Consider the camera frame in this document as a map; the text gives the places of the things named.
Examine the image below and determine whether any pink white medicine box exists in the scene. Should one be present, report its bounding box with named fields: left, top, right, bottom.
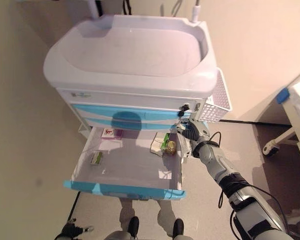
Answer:
left=101, top=127, right=123, bottom=140

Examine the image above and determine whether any gold cap medicine bottle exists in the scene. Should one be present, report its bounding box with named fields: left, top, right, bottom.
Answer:
left=164, top=140, right=177, bottom=156

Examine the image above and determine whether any white perforated cart basket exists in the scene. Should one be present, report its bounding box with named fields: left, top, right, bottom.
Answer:
left=198, top=67, right=233, bottom=123

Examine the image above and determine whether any grey left robot leg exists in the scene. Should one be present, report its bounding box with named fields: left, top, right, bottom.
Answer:
left=107, top=216, right=140, bottom=240

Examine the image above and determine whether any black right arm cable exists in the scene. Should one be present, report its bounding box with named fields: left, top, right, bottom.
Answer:
left=204, top=131, right=285, bottom=240

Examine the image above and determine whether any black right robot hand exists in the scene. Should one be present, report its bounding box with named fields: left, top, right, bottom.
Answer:
left=179, top=118, right=212, bottom=145

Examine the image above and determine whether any black hanging cable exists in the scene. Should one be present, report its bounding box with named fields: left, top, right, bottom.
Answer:
left=122, top=0, right=133, bottom=15

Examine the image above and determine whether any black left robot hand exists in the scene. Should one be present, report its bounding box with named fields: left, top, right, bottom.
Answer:
left=55, top=217, right=94, bottom=240

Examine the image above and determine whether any bright green medicine box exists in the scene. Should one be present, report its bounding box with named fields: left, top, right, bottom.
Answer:
left=162, top=133, right=171, bottom=151

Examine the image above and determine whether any white cart post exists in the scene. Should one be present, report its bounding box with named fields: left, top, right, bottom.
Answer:
left=86, top=0, right=102, bottom=20

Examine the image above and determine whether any grey robot leg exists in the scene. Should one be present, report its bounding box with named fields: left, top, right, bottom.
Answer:
left=172, top=218, right=190, bottom=240
left=107, top=216, right=140, bottom=240

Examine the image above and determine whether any white cart side rail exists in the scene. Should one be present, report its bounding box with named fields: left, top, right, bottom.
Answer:
left=77, top=122, right=90, bottom=140

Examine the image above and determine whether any blue front cart drawer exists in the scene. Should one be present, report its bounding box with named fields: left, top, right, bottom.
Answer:
left=63, top=126, right=187, bottom=201
left=71, top=104, right=192, bottom=121
left=78, top=116, right=180, bottom=131

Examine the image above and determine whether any white printed medicine box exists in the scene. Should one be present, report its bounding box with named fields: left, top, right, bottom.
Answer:
left=149, top=132, right=167, bottom=158

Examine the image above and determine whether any white bed caster wheel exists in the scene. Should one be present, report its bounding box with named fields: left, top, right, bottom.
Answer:
left=262, top=141, right=280, bottom=157

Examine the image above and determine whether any grey right robot leg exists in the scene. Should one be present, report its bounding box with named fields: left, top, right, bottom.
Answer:
left=172, top=218, right=190, bottom=240

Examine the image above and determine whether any white medical cart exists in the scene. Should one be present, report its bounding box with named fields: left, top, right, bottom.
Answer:
left=42, top=13, right=233, bottom=201

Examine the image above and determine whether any metal IV pole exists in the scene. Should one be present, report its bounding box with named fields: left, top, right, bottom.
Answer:
left=191, top=0, right=203, bottom=25

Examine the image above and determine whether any green white medicine box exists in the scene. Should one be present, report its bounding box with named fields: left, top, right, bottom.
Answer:
left=89, top=151, right=104, bottom=166

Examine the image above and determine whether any blue bed corner bumper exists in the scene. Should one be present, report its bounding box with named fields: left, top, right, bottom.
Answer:
left=276, top=87, right=290, bottom=104

